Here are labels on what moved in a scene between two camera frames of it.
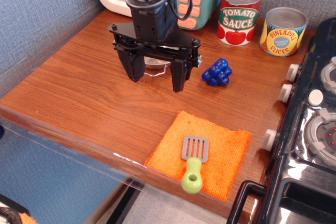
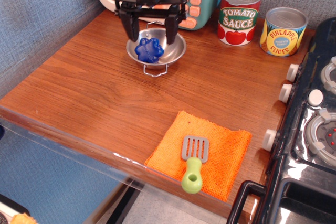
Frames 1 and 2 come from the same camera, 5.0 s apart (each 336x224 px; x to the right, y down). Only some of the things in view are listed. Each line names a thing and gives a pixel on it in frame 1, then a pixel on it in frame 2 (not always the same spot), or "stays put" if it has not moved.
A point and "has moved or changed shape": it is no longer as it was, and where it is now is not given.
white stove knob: [269, 139] stays put
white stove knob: [285, 93] stays put
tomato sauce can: [238, 13] stays put
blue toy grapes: [218, 74] has moved or changed shape
